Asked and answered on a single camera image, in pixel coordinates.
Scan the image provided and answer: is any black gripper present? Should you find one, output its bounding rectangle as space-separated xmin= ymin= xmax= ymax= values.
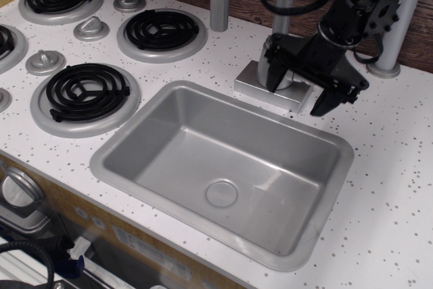
xmin=264 ymin=21 xmax=369 ymax=116

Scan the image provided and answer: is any grey faucet lever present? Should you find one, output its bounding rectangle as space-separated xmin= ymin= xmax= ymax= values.
xmin=286 ymin=71 xmax=311 ymax=85

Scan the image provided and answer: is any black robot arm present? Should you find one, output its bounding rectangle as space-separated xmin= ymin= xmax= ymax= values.
xmin=260 ymin=0 xmax=400 ymax=116

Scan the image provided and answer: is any grey support pole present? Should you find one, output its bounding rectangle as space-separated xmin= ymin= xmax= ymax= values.
xmin=367 ymin=0 xmax=432 ymax=79

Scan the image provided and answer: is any grey toy sink basin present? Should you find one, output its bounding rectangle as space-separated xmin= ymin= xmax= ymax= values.
xmin=90 ymin=81 xmax=354 ymax=271

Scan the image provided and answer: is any back right stove burner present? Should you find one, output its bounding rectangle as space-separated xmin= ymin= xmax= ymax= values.
xmin=116 ymin=9 xmax=208 ymax=64

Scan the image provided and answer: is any grey stove knob top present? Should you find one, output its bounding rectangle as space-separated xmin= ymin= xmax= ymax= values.
xmin=113 ymin=0 xmax=146 ymax=13

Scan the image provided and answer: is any grey stove knob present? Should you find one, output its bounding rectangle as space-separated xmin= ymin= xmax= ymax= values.
xmin=113 ymin=0 xmax=146 ymax=13
xmin=73 ymin=16 xmax=110 ymax=42
xmin=25 ymin=50 xmax=66 ymax=76

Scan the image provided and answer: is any front right stove burner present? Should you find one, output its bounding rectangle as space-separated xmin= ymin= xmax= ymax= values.
xmin=30 ymin=64 xmax=141 ymax=138

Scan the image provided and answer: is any grey stove knob middle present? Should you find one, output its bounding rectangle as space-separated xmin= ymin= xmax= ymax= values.
xmin=73 ymin=16 xmax=110 ymax=42

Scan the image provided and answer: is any back left stove burner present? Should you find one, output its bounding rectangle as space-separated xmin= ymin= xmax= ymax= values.
xmin=18 ymin=0 xmax=104 ymax=26

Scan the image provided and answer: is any grey stove knob lower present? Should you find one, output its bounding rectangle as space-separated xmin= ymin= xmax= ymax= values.
xmin=25 ymin=50 xmax=66 ymax=76

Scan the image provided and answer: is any left edge stove burner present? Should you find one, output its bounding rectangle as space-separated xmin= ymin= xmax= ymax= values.
xmin=1 ymin=25 xmax=28 ymax=74

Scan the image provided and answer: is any grey stove knob edge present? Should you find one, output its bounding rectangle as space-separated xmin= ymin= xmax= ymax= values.
xmin=0 ymin=88 xmax=12 ymax=112

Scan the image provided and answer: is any grey round oven dial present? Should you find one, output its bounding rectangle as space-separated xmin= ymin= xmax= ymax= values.
xmin=1 ymin=166 xmax=45 ymax=217

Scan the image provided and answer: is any blue clamp handle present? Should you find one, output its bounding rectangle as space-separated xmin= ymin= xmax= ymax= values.
xmin=63 ymin=256 xmax=85 ymax=279

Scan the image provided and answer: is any black hose lower left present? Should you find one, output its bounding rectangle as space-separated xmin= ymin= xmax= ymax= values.
xmin=0 ymin=238 xmax=75 ymax=289

